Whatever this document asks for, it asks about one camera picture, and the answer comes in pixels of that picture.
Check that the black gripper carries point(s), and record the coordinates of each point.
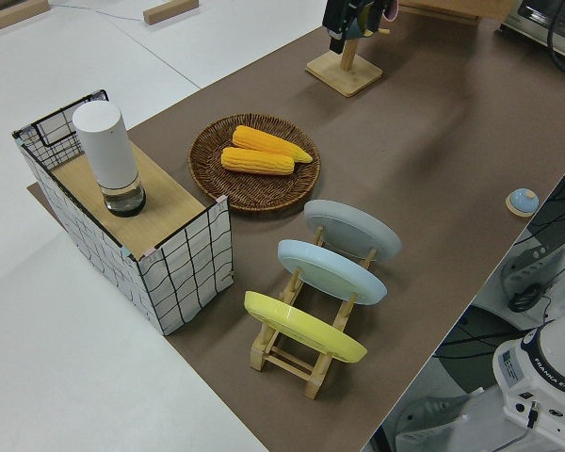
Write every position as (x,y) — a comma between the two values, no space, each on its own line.
(341,19)

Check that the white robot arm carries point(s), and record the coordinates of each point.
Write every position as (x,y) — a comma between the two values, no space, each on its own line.
(546,376)

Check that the wooden mug tree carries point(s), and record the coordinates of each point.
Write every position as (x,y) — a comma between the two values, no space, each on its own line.
(343,75)

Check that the dark blue mug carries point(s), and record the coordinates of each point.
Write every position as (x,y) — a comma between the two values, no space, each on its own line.
(369,19)

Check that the pink mug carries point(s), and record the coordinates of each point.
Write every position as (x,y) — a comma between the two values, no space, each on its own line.
(391,9)

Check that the yellow corn cob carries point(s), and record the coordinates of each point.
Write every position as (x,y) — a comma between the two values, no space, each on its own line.
(254,161)
(259,139)

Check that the brown table mat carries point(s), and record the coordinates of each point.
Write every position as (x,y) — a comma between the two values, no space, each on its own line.
(405,165)

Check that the brown wicker basket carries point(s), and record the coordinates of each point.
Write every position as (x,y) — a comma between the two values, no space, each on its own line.
(254,193)

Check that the plain wooden block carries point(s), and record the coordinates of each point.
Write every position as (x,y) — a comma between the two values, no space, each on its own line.
(169,10)
(9,14)

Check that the grey plate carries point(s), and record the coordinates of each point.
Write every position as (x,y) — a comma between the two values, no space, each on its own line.
(348,226)

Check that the white toaster oven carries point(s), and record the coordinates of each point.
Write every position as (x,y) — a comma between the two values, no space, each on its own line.
(537,19)

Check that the light blue plate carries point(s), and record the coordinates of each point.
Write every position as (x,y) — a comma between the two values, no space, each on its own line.
(329,273)

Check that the blue call bell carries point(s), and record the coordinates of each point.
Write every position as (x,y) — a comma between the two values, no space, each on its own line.
(522,203)

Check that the white cylinder bottle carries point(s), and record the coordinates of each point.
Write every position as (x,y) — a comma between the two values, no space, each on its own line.
(106,146)

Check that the yellow plate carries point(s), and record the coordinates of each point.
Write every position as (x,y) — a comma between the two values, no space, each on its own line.
(301,327)

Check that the wooden plate rack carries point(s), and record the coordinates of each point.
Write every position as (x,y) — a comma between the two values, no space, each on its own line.
(316,379)

